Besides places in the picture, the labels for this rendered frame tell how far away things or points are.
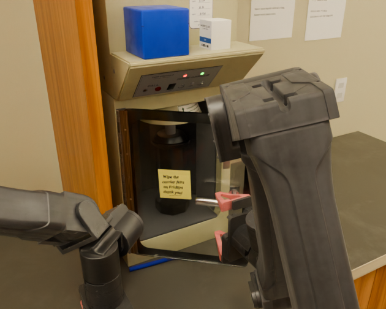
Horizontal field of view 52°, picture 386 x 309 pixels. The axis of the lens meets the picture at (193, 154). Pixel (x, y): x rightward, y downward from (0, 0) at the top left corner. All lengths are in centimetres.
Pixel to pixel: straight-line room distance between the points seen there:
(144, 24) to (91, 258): 43
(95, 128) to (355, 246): 82
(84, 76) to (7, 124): 59
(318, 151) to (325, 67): 158
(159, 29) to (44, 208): 40
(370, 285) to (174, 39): 95
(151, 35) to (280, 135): 52
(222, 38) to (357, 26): 116
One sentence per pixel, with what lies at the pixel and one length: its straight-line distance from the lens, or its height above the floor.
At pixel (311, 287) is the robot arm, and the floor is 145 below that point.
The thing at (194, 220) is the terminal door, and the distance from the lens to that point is 97.
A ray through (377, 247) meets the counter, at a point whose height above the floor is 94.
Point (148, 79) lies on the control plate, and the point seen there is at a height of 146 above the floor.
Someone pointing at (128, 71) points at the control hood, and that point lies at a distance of 78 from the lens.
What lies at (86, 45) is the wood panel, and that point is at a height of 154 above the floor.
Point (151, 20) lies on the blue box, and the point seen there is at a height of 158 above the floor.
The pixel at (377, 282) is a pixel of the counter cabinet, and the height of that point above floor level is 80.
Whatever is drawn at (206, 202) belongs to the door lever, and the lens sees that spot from 88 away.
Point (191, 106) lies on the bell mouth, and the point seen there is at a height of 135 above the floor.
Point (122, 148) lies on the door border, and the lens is 92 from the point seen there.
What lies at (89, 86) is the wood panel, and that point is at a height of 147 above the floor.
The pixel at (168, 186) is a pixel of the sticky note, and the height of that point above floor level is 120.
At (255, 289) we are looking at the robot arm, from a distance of 68.
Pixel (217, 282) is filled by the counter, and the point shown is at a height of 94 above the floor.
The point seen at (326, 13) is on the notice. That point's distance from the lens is 182.
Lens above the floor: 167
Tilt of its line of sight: 25 degrees down
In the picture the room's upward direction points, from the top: straight up
